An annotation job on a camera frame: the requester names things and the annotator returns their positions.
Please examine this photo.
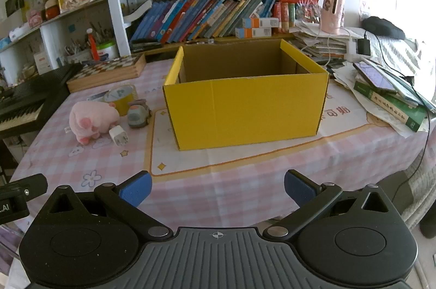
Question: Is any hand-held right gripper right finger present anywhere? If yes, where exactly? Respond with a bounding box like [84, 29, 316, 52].
[266, 169, 392, 239]

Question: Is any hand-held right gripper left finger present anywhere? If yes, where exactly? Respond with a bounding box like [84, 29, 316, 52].
[46, 170, 172, 239]

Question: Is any white charger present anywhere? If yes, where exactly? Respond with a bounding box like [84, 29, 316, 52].
[109, 125, 129, 146]

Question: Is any grey toy car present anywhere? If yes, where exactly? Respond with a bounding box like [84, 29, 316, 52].
[127, 99, 152, 129]

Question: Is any pink plush toy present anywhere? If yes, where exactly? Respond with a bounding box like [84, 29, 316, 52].
[69, 101, 120, 144]

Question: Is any yellow tape roll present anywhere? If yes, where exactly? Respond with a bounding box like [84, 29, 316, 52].
[103, 84, 138, 116]

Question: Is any yellow cardboard box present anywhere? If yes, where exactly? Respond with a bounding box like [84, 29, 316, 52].
[163, 38, 330, 151]

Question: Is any black piano keyboard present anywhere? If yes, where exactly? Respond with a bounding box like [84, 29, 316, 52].
[0, 63, 82, 140]

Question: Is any checkered wooden box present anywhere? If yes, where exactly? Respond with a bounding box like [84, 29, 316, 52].
[66, 53, 147, 94]

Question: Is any green thick book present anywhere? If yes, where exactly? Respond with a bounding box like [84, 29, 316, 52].
[353, 79, 428, 132]

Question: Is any black smartphone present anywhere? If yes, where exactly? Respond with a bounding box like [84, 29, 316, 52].
[352, 61, 397, 94]

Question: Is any green lid jar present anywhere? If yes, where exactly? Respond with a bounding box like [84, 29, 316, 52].
[96, 41, 118, 61]

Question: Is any stack of papers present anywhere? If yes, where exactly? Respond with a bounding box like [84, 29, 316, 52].
[293, 21, 362, 59]

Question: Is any red bottle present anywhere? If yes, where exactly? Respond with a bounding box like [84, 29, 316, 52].
[87, 29, 100, 61]

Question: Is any black power adapter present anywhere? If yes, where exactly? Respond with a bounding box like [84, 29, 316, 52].
[356, 38, 372, 56]

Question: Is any pink cup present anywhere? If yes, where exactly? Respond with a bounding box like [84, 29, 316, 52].
[319, 0, 345, 35]

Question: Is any row of colourful books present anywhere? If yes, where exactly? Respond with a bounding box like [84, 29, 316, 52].
[129, 0, 278, 44]

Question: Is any white bookshelf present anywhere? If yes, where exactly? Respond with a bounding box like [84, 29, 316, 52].
[0, 0, 344, 85]

